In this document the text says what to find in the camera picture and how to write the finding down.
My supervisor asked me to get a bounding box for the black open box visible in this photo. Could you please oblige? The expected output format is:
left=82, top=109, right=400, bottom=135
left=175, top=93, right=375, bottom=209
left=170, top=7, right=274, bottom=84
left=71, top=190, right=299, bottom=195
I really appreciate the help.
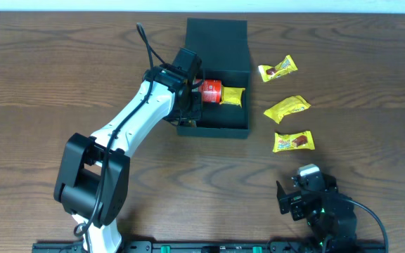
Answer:
left=176, top=18, right=252, bottom=138

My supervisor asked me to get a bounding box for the small yellow snack packet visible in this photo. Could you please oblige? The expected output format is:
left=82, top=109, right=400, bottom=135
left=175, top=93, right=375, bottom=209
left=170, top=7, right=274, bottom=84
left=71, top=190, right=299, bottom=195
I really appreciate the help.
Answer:
left=219, top=86, right=245, bottom=107

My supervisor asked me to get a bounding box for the red snack can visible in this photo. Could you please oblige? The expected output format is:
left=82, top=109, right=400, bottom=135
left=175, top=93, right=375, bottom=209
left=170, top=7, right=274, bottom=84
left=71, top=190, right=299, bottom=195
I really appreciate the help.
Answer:
left=193, top=79, right=222, bottom=103

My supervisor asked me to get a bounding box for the yellow Apollo cake packet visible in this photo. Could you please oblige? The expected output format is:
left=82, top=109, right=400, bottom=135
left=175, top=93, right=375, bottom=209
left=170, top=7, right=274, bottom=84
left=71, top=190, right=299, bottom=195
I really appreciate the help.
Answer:
left=273, top=131, right=315, bottom=153

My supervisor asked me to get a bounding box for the yellow Julies snack packet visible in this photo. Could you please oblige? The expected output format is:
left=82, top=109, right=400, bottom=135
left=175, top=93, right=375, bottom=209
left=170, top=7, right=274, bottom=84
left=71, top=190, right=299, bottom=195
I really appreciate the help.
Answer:
left=264, top=96, right=311, bottom=124

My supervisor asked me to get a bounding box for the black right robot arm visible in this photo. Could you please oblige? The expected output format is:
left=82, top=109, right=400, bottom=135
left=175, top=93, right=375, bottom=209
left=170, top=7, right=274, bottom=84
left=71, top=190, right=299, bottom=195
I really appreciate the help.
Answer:
left=276, top=172, right=358, bottom=252

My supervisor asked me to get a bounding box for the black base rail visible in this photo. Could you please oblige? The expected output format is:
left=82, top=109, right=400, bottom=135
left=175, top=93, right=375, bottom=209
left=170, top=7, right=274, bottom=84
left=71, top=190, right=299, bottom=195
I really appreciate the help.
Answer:
left=32, top=240, right=388, bottom=253

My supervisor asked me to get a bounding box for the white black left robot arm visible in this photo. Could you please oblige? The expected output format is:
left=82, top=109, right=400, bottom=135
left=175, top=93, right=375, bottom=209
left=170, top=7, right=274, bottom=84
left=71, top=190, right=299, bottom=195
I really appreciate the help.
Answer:
left=53, top=64, right=200, bottom=252

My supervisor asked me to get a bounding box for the yellow chocolate cake packet top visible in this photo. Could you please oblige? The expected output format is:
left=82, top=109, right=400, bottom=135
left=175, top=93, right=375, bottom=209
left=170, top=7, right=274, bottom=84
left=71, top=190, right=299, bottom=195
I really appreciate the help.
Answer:
left=258, top=55, right=298, bottom=82

